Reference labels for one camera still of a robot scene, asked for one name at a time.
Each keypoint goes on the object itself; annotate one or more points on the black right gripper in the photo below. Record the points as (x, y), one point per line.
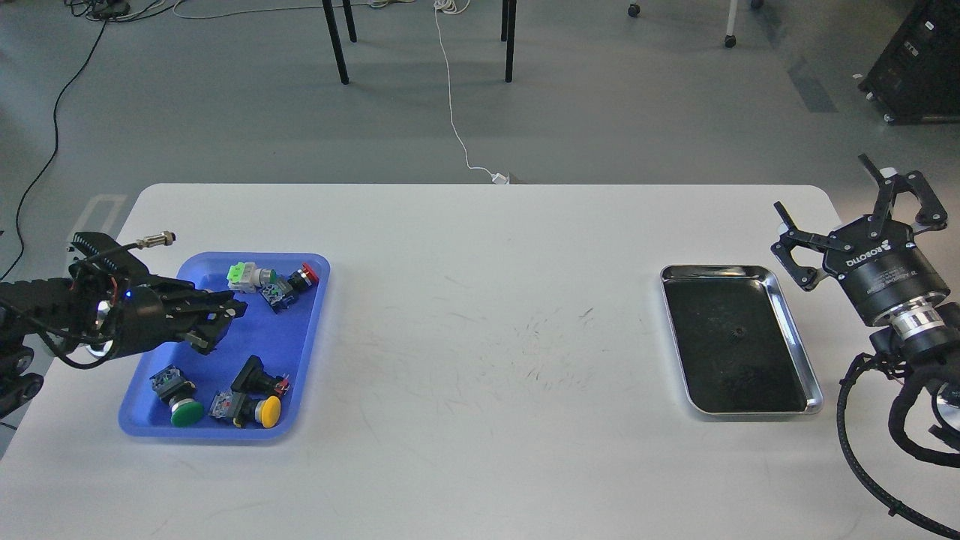
(885, 274)

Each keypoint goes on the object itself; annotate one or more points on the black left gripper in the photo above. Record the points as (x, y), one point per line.
(165, 310)

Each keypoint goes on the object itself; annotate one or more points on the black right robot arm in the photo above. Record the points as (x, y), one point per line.
(917, 344)

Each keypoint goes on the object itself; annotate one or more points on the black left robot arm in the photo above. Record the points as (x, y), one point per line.
(61, 311)

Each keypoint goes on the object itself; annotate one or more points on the green mushroom push button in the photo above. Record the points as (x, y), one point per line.
(175, 390)

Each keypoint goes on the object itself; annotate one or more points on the blue plastic tray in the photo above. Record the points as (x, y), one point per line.
(283, 340)

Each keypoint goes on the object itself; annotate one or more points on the silver metal tray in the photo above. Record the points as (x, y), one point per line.
(765, 375)

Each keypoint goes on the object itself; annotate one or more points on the black equipment case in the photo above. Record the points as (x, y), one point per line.
(916, 77)

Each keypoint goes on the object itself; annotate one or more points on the black table leg left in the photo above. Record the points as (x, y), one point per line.
(335, 38)

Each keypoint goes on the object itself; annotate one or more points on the black table leg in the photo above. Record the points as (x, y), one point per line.
(335, 38)
(508, 25)

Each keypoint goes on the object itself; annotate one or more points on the black table leg right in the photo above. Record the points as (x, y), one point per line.
(508, 25)

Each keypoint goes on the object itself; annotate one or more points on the light green push button switch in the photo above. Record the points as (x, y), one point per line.
(248, 277)

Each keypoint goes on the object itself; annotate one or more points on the black push button switch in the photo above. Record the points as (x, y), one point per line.
(253, 379)

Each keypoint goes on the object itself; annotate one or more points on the red push button switch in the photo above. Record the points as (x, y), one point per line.
(281, 292)

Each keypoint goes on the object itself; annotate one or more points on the yellow push button switch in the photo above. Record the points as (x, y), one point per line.
(240, 409)

